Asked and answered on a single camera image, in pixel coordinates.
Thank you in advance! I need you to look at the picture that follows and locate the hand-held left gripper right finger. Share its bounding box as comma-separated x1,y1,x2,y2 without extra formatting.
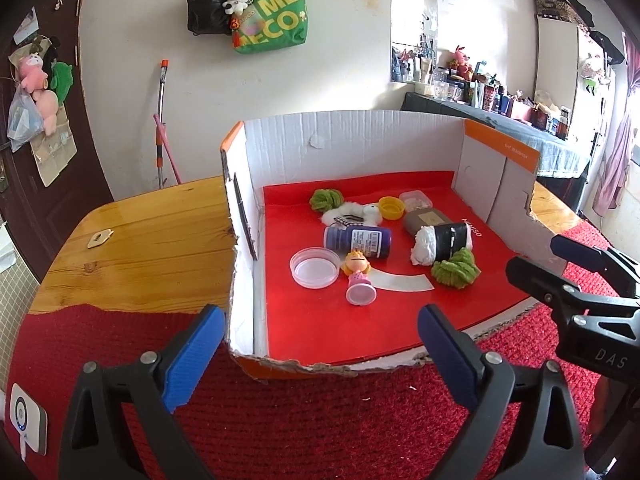
417,304,586,480

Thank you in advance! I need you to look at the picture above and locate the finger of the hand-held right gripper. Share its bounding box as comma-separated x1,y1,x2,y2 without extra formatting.
505,256,640,333
550,234,640,301

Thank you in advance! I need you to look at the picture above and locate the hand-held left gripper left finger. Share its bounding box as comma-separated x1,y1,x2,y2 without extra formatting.
59,304,227,480

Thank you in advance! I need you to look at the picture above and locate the green yarn pompom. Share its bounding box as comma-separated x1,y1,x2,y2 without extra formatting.
431,248,482,290
308,188,346,213

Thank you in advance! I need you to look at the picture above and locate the black white sushi plush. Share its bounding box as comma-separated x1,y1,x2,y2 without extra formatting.
410,222,476,267

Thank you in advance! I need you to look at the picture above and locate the pink doll figurine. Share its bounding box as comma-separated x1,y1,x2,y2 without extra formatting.
341,249,377,306

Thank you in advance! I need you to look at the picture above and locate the taupe square case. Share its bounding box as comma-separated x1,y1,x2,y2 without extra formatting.
402,208,456,236

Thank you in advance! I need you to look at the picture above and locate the blue plastic jar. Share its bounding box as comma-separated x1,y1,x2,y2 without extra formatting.
322,225,393,260

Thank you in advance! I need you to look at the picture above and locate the small clear plastic box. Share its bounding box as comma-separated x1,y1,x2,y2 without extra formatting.
398,190,433,212

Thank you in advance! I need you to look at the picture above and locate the clear round lid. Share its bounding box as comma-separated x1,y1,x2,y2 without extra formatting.
290,246,341,288

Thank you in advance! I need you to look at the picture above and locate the yellow bottle cap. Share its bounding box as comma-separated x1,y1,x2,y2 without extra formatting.
378,196,406,220

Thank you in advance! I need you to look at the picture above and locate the white fluffy rabbit keychain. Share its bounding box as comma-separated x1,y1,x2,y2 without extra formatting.
320,200,385,228

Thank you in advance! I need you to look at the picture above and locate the orange cardboard box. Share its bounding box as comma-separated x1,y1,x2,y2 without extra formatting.
220,110,543,381

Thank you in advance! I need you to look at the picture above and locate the pink curtain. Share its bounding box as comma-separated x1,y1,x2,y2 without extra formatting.
592,75,640,216

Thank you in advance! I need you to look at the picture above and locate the dark cloth side table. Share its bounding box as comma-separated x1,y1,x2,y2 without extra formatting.
400,91,593,211

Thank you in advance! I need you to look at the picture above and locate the red paper liner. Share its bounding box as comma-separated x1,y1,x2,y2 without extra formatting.
262,170,538,366

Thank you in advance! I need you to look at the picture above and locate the red knitted mat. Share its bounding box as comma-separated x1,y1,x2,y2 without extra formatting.
5,220,636,480

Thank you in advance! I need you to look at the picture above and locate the shelf of bottles and items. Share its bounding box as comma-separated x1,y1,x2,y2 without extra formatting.
392,45,573,141

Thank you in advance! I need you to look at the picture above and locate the white charging pad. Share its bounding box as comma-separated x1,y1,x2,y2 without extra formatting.
9,382,49,461

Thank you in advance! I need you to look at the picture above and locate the white hanging plush toy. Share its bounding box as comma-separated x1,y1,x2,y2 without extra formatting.
580,52,613,96

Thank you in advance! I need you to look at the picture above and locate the white wardrobe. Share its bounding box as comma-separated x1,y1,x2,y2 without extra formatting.
535,15,628,201

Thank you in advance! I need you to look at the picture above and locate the pink rabbit plush toy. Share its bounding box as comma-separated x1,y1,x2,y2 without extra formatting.
447,45,476,78

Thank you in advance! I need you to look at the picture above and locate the brown door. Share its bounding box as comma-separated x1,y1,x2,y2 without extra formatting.
0,0,115,241

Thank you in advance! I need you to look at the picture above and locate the beige hanging organizer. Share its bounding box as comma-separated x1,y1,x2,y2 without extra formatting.
30,115,78,188

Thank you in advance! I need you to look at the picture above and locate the leopard print storage box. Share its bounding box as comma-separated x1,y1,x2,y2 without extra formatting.
534,0,596,28

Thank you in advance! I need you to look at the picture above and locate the peach plush toy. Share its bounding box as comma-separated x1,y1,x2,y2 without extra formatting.
31,87,60,136

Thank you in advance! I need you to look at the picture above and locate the clear plastic bag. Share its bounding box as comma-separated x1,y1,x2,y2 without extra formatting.
7,87,45,152

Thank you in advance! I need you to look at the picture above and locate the green plush toy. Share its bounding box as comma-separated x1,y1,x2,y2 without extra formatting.
50,60,75,108

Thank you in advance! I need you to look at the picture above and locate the black plush toy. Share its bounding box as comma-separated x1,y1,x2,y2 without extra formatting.
40,40,61,76

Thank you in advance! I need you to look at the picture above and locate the green tote bag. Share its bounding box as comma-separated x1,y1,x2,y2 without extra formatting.
232,0,308,56

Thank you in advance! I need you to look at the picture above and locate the pink broom handle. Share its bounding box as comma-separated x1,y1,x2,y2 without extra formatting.
152,114,183,184

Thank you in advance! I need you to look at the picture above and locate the wall mirror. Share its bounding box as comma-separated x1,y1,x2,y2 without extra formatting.
389,0,440,85

